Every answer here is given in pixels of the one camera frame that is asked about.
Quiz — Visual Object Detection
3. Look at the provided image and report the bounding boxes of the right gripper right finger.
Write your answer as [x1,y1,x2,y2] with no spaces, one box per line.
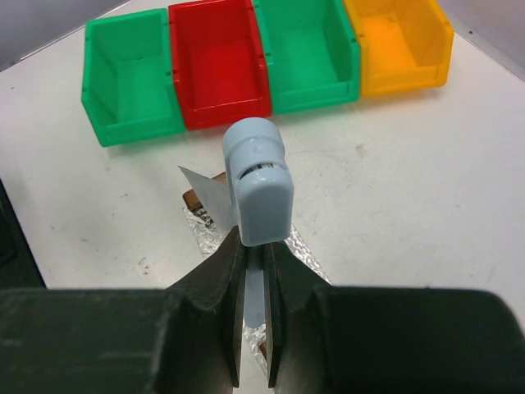
[263,242,524,393]

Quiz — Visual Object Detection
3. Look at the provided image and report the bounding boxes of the white toothpaste tube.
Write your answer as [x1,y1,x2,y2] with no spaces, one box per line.
[179,166,237,232]

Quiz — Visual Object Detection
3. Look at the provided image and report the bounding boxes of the clear glass tray wooden handles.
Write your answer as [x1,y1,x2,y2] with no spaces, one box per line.
[182,189,331,374]

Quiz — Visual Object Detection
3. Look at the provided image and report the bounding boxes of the green plastic bin lower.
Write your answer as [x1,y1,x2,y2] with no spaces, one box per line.
[81,8,185,147]

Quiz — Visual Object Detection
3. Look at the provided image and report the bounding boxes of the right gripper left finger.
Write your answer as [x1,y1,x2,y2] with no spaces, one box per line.
[1,229,246,393]

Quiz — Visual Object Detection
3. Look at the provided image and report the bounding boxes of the yellow plastic bin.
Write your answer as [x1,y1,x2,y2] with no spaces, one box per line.
[343,0,454,98]

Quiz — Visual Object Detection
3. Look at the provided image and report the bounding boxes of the red plastic bin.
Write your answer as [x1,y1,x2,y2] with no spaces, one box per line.
[168,0,272,131]

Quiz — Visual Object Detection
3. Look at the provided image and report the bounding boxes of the green plastic bin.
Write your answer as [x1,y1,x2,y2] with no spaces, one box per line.
[253,0,360,114]
[81,8,185,147]

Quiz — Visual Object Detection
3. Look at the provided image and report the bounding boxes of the white toothbrush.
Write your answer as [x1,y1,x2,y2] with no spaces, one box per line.
[223,117,294,328]

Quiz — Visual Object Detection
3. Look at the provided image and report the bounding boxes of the green plastic bin upper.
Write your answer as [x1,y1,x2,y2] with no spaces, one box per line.
[253,0,360,114]

